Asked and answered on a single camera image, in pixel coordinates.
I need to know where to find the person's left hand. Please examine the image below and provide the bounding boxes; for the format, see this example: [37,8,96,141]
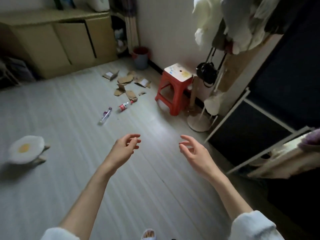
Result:
[105,133,142,173]

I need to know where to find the person's right hand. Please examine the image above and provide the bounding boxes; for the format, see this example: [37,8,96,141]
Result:
[179,135,222,182]

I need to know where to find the clear bottle purple cap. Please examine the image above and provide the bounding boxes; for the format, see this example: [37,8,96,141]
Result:
[99,107,113,125]

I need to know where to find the clear bottle red label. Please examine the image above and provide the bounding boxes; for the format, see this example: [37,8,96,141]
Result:
[118,100,135,113]

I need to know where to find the torn cardboard pieces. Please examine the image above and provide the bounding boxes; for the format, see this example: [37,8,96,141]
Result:
[102,69,152,102]

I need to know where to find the grey bin with red liner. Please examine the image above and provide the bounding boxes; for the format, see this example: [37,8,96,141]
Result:
[132,46,151,71]

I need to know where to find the person's left forearm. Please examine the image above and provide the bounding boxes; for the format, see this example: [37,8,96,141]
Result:
[59,165,118,240]

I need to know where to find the person's right forearm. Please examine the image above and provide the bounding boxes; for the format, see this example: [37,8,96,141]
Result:
[209,172,253,222]

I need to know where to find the person's printed right sleeve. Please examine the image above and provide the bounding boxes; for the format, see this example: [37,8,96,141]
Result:
[228,210,285,240]

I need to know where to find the person's white left sleeve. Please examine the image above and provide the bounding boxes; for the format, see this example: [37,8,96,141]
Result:
[40,227,80,240]

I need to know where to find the red plastic stool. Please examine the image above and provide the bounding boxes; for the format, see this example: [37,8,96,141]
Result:
[155,71,193,117]

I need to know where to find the beige cloth bag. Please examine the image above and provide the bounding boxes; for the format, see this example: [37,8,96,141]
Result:
[247,133,320,180]

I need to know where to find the light blue left slipper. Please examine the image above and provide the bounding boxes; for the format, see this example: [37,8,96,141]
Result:
[141,228,157,240]

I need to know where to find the paint-stained cardboard sheet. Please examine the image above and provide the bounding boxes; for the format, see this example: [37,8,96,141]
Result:
[164,63,197,83]

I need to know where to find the white egg-shaped stool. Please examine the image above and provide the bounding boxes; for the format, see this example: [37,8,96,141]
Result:
[7,135,50,165]

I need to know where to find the purple fabric item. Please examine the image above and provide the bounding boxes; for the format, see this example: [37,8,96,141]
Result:
[297,128,320,153]

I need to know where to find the tall black cabinet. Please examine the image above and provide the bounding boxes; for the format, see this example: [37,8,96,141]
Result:
[207,0,320,168]

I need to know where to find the striped brown curtain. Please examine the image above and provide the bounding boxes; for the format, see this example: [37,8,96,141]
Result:
[121,0,140,54]

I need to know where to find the cluttered white storage rack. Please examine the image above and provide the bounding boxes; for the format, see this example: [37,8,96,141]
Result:
[0,56,38,90]

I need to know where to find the beige wooden cabinet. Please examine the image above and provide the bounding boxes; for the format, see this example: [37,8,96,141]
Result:
[0,8,118,80]

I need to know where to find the row of hanging clothes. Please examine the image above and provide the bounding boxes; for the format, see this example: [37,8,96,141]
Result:
[192,0,310,55]

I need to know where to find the white metal frame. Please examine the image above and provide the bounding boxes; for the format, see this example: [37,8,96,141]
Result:
[204,87,314,175]

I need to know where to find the brown rope-wrapped post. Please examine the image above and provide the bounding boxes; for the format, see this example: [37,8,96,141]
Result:
[187,76,200,115]

